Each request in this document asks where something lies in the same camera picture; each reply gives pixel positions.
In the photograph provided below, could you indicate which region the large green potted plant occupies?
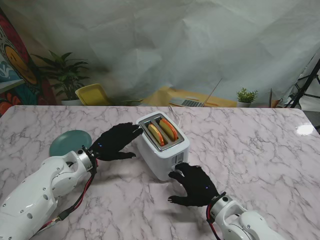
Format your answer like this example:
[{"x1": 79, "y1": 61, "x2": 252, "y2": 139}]
[{"x1": 31, "y1": 49, "x2": 91, "y2": 106}]

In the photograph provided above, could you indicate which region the black light stand tripod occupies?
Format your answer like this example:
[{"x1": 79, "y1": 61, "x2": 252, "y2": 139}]
[{"x1": 289, "y1": 52, "x2": 320, "y2": 109}]

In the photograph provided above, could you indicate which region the yellow toast slice orange crust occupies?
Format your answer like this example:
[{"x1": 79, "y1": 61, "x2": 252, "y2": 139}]
[
  {"x1": 147, "y1": 123, "x2": 166, "y2": 147},
  {"x1": 158, "y1": 118, "x2": 179, "y2": 141}
]

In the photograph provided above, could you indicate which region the white two-slot toaster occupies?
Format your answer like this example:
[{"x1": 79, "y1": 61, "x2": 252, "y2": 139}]
[{"x1": 135, "y1": 112, "x2": 190, "y2": 182}]

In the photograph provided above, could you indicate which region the yellow plastic chair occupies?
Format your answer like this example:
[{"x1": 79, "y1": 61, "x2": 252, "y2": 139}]
[{"x1": 74, "y1": 83, "x2": 112, "y2": 106}]

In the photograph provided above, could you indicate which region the red black arm cable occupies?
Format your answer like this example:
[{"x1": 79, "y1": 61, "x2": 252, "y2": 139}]
[
  {"x1": 206, "y1": 203, "x2": 224, "y2": 240},
  {"x1": 37, "y1": 156, "x2": 100, "y2": 233}
]

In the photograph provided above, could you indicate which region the red black right arm cable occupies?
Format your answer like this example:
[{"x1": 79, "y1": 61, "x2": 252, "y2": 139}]
[{"x1": 206, "y1": 203, "x2": 224, "y2": 240}]

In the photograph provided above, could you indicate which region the red black left arm cable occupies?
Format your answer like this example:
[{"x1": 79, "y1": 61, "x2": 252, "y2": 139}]
[{"x1": 37, "y1": 156, "x2": 100, "y2": 233}]

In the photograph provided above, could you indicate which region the teal round plate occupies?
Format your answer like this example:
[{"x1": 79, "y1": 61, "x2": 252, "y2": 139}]
[{"x1": 49, "y1": 129, "x2": 93, "y2": 157}]

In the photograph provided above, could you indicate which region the small green potted plant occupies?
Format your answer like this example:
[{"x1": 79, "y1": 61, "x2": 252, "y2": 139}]
[{"x1": 236, "y1": 87, "x2": 259, "y2": 108}]

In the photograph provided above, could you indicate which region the open silver laptop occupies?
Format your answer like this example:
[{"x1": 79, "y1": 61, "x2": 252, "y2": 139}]
[{"x1": 168, "y1": 77, "x2": 223, "y2": 108}]

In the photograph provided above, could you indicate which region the white crumpled backdrop sheet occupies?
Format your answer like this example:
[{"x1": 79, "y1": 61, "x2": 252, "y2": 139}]
[{"x1": 0, "y1": 0, "x2": 320, "y2": 108}]

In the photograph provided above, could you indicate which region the yellow wooden desk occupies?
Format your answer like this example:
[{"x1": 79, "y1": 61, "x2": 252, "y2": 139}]
[{"x1": 142, "y1": 85, "x2": 238, "y2": 108}]

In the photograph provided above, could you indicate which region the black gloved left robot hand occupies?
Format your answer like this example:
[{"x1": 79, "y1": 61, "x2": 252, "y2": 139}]
[{"x1": 89, "y1": 122, "x2": 145, "y2": 162}]

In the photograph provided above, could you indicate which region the colourful smiley mural panel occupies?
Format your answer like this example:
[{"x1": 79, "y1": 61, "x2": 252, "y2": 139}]
[{"x1": 0, "y1": 7, "x2": 57, "y2": 118}]

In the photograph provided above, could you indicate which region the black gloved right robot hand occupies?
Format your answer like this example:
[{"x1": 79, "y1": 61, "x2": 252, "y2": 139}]
[{"x1": 166, "y1": 162, "x2": 220, "y2": 208}]

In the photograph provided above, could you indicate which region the white toaster power cord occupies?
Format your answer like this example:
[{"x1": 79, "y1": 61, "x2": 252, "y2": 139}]
[{"x1": 169, "y1": 105, "x2": 185, "y2": 126}]

